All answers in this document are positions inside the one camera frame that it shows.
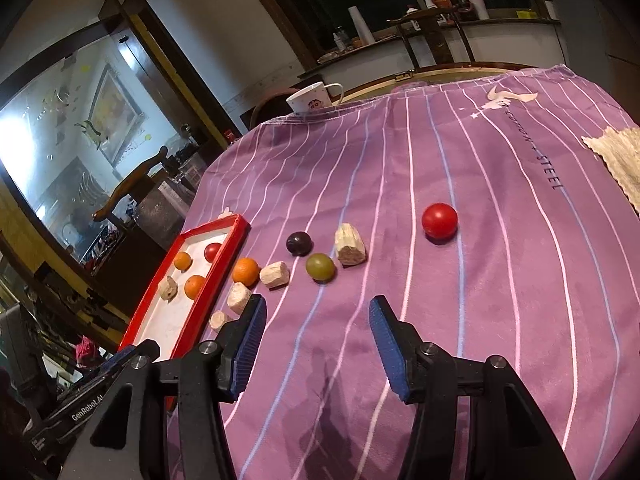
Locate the white printed mug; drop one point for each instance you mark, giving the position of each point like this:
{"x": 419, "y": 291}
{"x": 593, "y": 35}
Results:
{"x": 312, "y": 100}

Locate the large red tomato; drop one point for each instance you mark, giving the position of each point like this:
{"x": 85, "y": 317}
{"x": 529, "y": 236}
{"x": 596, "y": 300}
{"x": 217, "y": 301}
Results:
{"x": 440, "y": 220}

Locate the white paper cup stack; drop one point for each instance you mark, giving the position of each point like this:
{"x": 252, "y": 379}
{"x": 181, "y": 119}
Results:
{"x": 361, "y": 25}

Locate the yellow sponge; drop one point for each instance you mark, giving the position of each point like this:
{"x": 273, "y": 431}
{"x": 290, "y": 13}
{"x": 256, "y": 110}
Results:
{"x": 526, "y": 14}

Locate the round wooden table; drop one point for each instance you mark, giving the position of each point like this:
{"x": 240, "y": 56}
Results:
{"x": 450, "y": 72}

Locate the purple striped cloth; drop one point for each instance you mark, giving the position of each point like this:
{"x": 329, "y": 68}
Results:
{"x": 450, "y": 310}

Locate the large beige rough chunk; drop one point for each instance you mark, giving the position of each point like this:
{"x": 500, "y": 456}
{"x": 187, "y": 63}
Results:
{"x": 350, "y": 245}

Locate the dark wooden chair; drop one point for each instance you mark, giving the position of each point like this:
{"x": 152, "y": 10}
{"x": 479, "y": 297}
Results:
{"x": 434, "y": 35}

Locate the small clear bottle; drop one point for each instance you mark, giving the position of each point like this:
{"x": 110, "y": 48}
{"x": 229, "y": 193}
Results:
{"x": 340, "y": 40}

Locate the small red tomato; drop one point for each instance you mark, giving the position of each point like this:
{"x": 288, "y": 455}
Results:
{"x": 213, "y": 251}

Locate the wooden chair with plastic cover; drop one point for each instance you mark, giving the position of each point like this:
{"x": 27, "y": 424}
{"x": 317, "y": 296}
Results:
{"x": 131, "y": 185}

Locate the dark purple grape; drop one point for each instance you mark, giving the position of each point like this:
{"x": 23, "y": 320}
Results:
{"x": 299, "y": 243}

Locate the dark wooden sideboard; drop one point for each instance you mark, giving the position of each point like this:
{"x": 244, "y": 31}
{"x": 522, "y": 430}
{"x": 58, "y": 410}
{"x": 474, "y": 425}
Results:
{"x": 135, "y": 260}

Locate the green grape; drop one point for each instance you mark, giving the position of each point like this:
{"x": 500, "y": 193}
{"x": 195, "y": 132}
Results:
{"x": 320, "y": 266}

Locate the framed fish painting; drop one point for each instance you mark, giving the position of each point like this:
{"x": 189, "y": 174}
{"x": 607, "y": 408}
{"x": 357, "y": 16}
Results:
{"x": 117, "y": 105}

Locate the beige woven doily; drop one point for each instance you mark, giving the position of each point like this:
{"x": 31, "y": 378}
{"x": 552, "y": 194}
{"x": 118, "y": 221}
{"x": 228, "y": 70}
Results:
{"x": 620, "y": 155}

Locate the red rimmed white tray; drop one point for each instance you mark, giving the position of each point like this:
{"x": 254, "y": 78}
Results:
{"x": 172, "y": 320}

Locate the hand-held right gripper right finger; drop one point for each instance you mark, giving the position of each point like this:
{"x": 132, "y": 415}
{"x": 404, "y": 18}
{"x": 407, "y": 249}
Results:
{"x": 387, "y": 345}

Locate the pink flower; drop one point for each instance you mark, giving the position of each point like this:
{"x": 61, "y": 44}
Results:
{"x": 87, "y": 351}

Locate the orange box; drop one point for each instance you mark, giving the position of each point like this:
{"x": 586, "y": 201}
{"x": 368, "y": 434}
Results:
{"x": 441, "y": 2}

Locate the orange mandarin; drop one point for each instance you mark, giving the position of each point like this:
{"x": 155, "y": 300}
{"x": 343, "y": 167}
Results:
{"x": 245, "y": 271}
{"x": 182, "y": 260}
{"x": 195, "y": 286}

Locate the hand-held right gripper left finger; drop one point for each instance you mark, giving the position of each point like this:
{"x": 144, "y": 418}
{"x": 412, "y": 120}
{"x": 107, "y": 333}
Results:
{"x": 247, "y": 345}

